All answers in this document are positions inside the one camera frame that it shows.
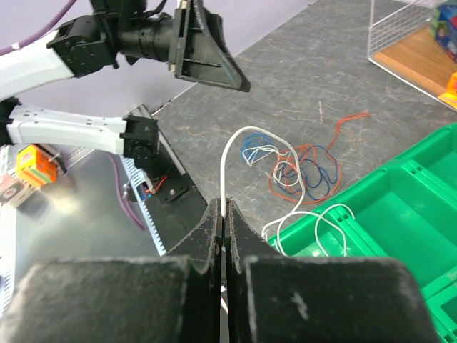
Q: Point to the orange box on floor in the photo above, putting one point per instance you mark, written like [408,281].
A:
[33,167]

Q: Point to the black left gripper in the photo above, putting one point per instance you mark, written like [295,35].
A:
[198,51]

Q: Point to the white wire wooden shelf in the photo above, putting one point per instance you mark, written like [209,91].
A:
[400,42]

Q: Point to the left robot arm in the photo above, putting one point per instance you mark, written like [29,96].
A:
[69,85]

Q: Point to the white slotted cable duct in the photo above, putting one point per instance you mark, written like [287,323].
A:
[137,183]

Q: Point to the green compartment bin tray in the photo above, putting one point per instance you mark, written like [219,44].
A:
[406,210]

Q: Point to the orange sponge package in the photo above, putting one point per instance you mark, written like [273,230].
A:
[449,97]

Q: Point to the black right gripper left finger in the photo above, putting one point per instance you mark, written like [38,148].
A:
[173,298]

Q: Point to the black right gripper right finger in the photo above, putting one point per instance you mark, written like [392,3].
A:
[273,298]

